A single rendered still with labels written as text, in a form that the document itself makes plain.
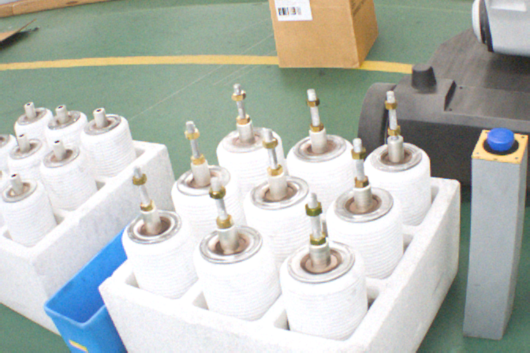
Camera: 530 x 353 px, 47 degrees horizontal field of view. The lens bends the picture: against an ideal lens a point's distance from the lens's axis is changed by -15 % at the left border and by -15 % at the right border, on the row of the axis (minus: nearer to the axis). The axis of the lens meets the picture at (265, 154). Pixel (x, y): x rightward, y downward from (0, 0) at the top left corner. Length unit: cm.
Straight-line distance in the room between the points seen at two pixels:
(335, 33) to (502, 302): 116
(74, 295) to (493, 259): 65
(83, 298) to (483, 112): 76
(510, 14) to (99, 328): 94
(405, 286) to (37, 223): 59
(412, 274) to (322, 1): 116
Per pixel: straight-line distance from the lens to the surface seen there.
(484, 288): 93
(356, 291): 76
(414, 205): 93
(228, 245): 81
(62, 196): 115
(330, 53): 193
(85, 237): 113
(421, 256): 87
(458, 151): 122
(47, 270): 108
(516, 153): 82
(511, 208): 83
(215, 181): 77
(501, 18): 132
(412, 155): 94
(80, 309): 111
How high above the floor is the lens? 71
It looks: 28 degrees down
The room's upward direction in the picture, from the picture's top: 11 degrees counter-clockwise
